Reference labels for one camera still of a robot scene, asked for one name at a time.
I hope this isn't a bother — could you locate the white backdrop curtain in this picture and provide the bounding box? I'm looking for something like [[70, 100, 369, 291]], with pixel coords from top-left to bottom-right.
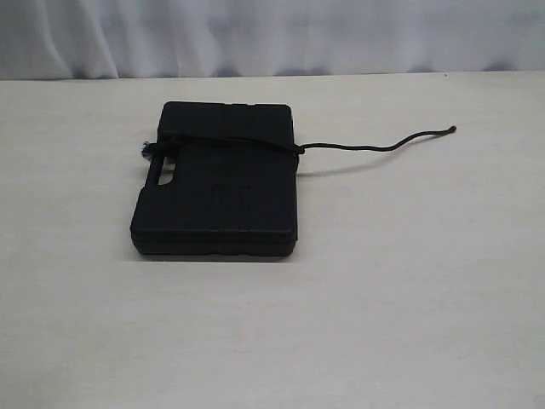
[[1, 1, 544, 80]]

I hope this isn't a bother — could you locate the black cord with knot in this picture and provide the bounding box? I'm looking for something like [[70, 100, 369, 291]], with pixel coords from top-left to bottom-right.
[[138, 124, 458, 165]]

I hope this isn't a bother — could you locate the black plastic carrying case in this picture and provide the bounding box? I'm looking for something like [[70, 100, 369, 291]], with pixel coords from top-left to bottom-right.
[[130, 101, 301, 257]]

